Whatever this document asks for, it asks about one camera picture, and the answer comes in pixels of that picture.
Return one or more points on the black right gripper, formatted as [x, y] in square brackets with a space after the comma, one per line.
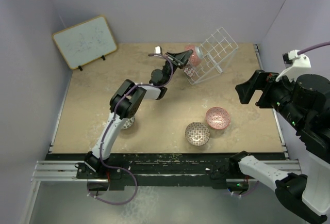
[263, 80]

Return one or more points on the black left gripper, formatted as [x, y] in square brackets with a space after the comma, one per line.
[180, 59]

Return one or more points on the blue patterned bowl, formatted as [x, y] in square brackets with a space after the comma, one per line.
[190, 71]

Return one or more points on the grey leaf bowl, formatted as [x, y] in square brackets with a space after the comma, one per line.
[128, 123]
[196, 58]

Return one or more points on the white wire dish rack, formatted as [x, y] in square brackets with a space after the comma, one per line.
[218, 51]

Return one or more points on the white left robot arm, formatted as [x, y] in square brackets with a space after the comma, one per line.
[126, 101]

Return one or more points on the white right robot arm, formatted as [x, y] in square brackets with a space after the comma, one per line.
[304, 104]

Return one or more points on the red patterned bowl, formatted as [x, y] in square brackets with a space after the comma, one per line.
[218, 118]

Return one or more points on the brown patterned bowl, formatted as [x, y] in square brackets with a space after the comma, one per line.
[197, 134]

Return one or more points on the small framed whiteboard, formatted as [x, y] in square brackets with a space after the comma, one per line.
[85, 42]

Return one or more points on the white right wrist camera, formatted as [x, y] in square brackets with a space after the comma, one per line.
[298, 65]

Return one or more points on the black front mounting rail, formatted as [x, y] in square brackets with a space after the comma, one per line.
[145, 169]

